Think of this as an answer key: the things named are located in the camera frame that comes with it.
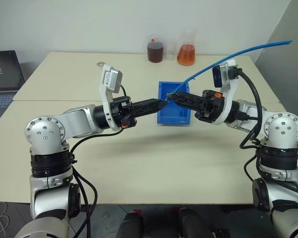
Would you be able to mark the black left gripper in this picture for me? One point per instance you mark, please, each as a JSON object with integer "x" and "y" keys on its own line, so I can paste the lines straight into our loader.
{"x": 119, "y": 109}

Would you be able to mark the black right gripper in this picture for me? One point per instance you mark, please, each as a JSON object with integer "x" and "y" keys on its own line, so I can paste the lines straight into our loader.
{"x": 212, "y": 106}

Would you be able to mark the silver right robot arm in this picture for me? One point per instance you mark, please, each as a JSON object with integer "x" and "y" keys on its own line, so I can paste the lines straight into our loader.
{"x": 283, "y": 129}

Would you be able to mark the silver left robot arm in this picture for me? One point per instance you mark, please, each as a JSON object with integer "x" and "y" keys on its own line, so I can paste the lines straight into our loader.
{"x": 44, "y": 134}

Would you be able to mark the blue plastic bin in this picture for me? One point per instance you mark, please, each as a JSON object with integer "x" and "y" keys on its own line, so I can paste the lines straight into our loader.
{"x": 169, "y": 116}

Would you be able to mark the flask with orange liquid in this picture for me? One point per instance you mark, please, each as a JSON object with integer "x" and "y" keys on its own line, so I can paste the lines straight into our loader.
{"x": 186, "y": 55}

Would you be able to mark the small clear glass beaker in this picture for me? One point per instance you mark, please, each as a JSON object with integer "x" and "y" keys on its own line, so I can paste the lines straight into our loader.
{"x": 170, "y": 55}

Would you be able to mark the bottle with dark brown liquid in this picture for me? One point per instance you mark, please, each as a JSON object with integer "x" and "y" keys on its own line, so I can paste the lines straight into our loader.
{"x": 155, "y": 53}

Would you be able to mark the dark rounded shape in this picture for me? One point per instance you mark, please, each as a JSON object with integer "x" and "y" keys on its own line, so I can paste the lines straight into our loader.
{"x": 130, "y": 225}
{"x": 192, "y": 223}

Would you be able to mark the dark grey laptop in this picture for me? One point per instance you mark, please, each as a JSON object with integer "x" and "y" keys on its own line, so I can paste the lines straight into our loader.
{"x": 3, "y": 74}

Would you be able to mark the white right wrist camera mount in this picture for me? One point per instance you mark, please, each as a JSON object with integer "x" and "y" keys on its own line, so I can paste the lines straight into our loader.
{"x": 229, "y": 99}

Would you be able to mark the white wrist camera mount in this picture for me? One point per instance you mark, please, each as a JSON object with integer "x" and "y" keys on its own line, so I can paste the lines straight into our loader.
{"x": 106, "y": 94}
{"x": 229, "y": 99}

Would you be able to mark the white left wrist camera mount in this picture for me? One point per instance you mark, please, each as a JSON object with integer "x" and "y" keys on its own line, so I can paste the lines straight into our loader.
{"x": 106, "y": 94}

